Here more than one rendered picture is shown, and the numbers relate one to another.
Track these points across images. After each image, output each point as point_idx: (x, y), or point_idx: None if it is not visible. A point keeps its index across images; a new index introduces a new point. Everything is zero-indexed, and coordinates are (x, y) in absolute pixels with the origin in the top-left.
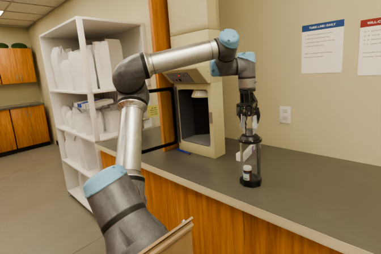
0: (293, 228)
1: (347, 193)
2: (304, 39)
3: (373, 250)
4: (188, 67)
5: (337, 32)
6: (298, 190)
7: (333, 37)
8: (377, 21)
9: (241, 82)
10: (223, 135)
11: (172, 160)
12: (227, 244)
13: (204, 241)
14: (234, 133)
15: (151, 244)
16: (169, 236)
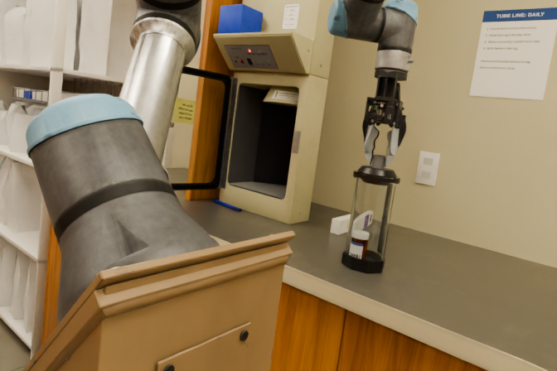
0: (454, 348)
1: (546, 304)
2: (485, 35)
3: None
4: (274, 32)
5: (545, 28)
6: (455, 288)
7: (537, 36)
8: None
9: (384, 56)
10: (311, 184)
11: (205, 214)
12: None
13: None
14: (324, 195)
15: (199, 250)
16: (239, 253)
